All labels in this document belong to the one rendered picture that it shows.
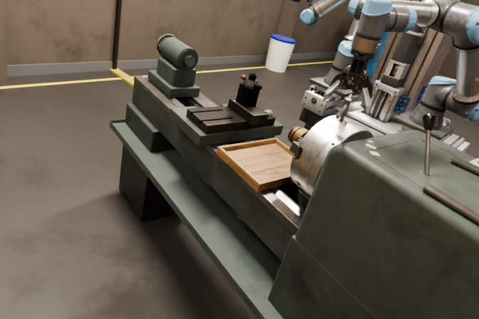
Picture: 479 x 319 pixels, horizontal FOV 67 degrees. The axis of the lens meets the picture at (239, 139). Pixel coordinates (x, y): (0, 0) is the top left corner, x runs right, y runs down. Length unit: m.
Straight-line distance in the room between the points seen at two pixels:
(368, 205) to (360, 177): 0.08
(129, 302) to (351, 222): 1.33
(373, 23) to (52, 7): 3.83
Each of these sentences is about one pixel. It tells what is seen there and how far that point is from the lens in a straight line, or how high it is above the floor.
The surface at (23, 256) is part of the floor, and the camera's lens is 2.34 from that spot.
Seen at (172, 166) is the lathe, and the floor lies 0.54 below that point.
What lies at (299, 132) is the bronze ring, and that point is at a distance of 1.44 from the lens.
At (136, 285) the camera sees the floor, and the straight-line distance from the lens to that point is 2.16.
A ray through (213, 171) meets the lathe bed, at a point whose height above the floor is 0.76.
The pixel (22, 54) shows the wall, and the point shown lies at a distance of 4.57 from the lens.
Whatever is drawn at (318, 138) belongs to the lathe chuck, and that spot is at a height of 1.18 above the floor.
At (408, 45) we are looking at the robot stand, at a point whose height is 1.47.
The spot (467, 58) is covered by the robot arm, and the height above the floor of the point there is 1.52.
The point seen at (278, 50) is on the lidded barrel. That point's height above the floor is 0.37.
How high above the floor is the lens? 1.66
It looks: 26 degrees down
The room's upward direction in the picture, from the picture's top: 14 degrees clockwise
